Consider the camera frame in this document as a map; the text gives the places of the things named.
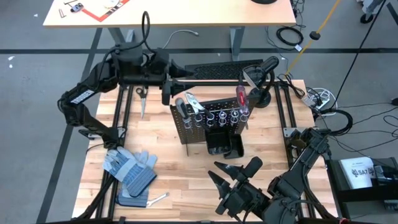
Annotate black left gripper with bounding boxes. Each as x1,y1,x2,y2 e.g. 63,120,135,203
146,48,197,106

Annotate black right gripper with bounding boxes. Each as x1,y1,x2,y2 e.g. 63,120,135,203
207,156,271,218

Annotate grey black-handled screwdriver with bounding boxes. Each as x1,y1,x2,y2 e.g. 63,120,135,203
175,97,192,131

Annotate black metal pegboard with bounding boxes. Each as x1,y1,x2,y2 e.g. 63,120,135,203
169,96,259,156

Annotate red clear-handled screwdriver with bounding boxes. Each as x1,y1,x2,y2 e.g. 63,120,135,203
235,77,251,130

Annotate deep black pegboard bin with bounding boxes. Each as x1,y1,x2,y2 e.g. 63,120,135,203
205,129,233,156

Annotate black vented computer case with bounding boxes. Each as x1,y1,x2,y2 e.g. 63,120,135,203
184,58,265,80

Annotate light wooden desk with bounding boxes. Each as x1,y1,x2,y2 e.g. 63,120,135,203
42,0,297,62

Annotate striped grey blue work glove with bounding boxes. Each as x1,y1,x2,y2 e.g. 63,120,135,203
102,146,158,198
115,185,150,208

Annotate white mat with orange border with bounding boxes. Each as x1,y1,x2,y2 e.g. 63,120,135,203
81,0,131,23

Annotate white power strip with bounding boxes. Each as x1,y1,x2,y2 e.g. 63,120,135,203
303,88,337,109

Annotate white printed booklet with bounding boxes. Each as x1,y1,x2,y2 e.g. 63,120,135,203
338,156,376,190

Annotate black equipment box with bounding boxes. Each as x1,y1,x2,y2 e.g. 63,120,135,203
325,156,398,220

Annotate thin black pole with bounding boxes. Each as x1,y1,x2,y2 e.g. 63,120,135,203
337,0,389,98

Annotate chair base with caster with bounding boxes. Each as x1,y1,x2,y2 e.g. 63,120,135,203
356,0,385,24

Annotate black aluminium table frame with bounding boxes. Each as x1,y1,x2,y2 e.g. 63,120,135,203
74,73,341,224

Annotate black-handled scissors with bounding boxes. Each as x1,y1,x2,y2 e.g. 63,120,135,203
136,86,149,120

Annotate grey floor cable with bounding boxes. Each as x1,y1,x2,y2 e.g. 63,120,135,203
161,29,200,50

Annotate metal screwdriver ring rack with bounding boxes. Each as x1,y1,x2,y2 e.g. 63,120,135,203
183,108,249,128

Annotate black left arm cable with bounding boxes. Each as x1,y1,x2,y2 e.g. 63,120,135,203
141,11,156,55

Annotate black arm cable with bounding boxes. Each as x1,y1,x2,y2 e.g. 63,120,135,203
312,108,354,137
141,11,156,55

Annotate black coiled cable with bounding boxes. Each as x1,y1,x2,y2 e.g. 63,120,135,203
275,26,305,47

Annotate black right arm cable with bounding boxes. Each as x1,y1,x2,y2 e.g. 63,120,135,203
312,108,354,137

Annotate yellow cable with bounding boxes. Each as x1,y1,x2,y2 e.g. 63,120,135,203
284,0,342,76

